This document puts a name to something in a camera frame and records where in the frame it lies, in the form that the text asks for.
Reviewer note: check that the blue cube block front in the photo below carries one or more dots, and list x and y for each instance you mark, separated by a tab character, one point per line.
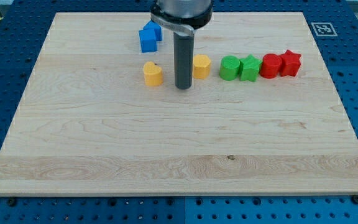
148	40

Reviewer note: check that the wooden board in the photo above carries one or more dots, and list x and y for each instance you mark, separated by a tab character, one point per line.
87	125

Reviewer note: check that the red star block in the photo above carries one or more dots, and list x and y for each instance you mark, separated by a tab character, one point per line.
290	63

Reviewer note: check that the blue block rear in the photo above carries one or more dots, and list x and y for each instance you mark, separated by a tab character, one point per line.
151	25

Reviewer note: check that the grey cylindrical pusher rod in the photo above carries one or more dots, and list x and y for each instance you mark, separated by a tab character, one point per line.
183	60

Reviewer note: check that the red cylinder block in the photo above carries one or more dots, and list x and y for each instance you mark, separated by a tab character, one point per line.
270	67

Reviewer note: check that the green cylinder block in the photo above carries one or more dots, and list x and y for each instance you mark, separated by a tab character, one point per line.
229	67

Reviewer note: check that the yellow hexagon block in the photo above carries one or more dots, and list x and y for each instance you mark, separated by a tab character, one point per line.
201	66

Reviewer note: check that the white fiducial marker tag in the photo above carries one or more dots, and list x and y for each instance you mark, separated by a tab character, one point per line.
324	29

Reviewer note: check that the green star block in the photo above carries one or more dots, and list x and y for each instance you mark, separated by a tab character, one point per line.
249	68

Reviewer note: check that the yellow heart block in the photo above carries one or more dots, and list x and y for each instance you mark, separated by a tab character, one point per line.
153	74

